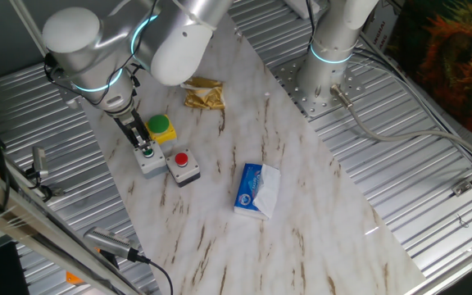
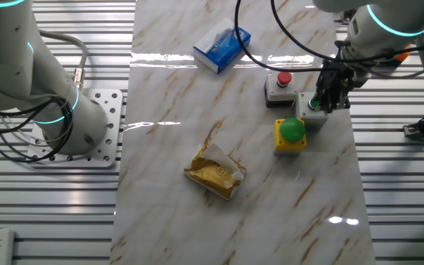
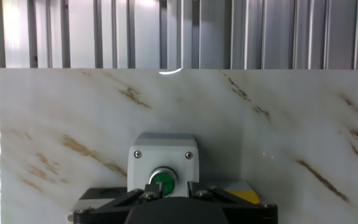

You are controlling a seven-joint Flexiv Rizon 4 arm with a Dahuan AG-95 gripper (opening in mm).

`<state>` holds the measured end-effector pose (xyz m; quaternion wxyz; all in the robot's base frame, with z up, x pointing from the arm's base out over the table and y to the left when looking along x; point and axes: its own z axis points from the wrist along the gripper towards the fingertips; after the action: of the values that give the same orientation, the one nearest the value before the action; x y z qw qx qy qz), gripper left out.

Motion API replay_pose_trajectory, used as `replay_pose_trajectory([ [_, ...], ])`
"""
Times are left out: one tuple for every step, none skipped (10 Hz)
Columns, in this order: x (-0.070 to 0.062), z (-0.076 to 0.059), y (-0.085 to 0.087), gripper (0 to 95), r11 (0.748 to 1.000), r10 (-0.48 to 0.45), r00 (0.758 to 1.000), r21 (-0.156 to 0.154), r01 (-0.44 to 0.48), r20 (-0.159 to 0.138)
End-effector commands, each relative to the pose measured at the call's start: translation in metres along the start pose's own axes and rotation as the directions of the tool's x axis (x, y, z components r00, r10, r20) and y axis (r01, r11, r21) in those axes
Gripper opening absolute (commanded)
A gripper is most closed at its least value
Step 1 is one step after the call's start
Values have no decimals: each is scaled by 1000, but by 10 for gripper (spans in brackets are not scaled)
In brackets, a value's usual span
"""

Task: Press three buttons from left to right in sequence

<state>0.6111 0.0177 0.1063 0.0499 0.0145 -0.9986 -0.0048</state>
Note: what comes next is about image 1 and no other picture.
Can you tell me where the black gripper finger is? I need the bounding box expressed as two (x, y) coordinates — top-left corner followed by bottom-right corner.
(125, 133), (143, 149)
(133, 125), (154, 152)

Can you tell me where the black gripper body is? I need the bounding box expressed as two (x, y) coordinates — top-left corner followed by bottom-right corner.
(115, 111), (143, 138)

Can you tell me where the yellow box large green button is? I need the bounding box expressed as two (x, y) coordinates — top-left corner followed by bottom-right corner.
(144, 114), (178, 145)

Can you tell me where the grey box small green button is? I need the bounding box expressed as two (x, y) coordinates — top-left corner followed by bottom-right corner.
(132, 140), (168, 179)

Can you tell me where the grey box with red button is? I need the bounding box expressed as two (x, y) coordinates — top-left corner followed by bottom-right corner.
(165, 147), (202, 188)

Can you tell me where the gold foil packet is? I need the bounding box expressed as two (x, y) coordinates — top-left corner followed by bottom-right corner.
(179, 76), (226, 111)

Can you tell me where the blue tissue pack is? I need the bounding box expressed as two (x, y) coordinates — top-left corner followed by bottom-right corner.
(233, 162), (282, 221)

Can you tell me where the white marble pattern board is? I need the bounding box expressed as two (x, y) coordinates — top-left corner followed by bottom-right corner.
(59, 11), (425, 295)

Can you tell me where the aluminium pole with black foot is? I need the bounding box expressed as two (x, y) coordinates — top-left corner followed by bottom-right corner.
(8, 0), (48, 57)

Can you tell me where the cardboard box with red print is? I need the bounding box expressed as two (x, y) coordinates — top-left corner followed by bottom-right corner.
(361, 0), (405, 52)

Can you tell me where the colourful furry cloth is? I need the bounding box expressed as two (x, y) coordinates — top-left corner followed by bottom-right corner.
(387, 0), (472, 151)

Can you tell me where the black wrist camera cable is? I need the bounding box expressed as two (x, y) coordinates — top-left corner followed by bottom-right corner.
(43, 0), (159, 107)

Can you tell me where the small silver camera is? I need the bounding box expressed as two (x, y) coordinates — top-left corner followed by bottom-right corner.
(30, 146), (51, 180)

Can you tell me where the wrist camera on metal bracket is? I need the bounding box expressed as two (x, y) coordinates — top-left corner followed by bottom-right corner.
(43, 52), (84, 111)

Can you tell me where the silver finned camera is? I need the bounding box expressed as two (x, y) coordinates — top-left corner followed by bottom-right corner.
(83, 226), (152, 264)

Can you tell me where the aluminium frame beam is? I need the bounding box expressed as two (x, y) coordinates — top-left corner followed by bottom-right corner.
(0, 155), (145, 295)

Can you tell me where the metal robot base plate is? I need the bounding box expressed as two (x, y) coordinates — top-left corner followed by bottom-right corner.
(270, 55), (369, 120)

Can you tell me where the grey cable with metal connector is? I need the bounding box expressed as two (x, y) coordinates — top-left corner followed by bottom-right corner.
(329, 84), (472, 165)

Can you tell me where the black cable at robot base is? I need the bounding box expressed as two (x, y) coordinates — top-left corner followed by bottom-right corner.
(306, 0), (318, 46)

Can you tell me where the white cable bundle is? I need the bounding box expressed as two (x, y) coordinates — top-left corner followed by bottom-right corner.
(350, 32), (472, 165)

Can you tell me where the metal corner bracket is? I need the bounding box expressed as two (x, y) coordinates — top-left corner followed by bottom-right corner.
(451, 178), (472, 197)

